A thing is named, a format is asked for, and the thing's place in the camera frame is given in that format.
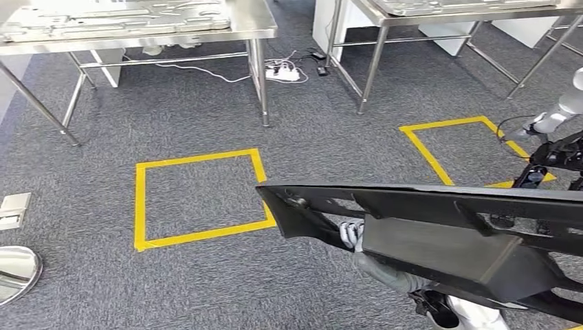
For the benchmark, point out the black plastic panel part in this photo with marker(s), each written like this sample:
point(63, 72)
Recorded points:
point(410, 205)

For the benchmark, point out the stainless steel workbench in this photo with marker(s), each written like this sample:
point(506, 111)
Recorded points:
point(255, 23)
point(378, 54)

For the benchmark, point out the white power strip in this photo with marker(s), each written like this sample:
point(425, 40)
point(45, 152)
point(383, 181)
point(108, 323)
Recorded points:
point(284, 74)

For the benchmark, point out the black power adapter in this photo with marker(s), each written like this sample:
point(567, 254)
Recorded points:
point(322, 71)
point(319, 55)

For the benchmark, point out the white cabinet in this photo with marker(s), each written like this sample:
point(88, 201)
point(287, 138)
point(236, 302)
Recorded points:
point(321, 27)
point(109, 68)

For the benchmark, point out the pressed sheet metal panel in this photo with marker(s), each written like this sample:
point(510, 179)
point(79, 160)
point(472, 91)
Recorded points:
point(114, 20)
point(455, 7)

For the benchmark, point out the silver floor outlet box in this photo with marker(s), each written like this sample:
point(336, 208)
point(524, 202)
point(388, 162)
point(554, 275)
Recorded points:
point(13, 205)

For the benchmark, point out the round silver stanchion base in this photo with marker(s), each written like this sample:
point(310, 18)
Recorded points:
point(18, 273)

